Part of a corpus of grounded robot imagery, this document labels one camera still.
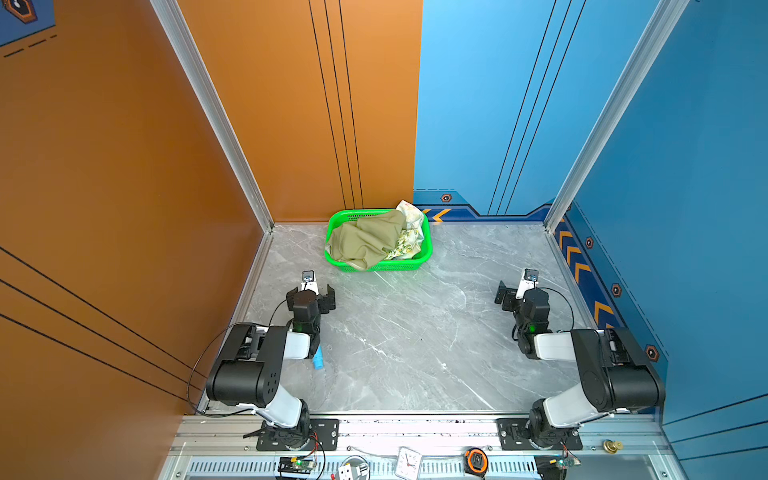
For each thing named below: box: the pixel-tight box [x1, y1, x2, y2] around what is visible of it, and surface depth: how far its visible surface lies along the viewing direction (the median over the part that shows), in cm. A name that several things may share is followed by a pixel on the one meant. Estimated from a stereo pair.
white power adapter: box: [338, 455, 370, 480], surface depth 64 cm
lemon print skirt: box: [382, 218, 424, 260], surface depth 107 cm
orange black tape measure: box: [464, 447, 489, 478], surface depth 69 cm
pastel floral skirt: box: [394, 199, 424, 253], surface depth 112 cm
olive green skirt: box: [330, 210, 407, 270], surface depth 101 cm
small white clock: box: [395, 446, 422, 480], surface depth 70 cm
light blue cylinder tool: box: [312, 345, 325, 370], surface depth 86 cm
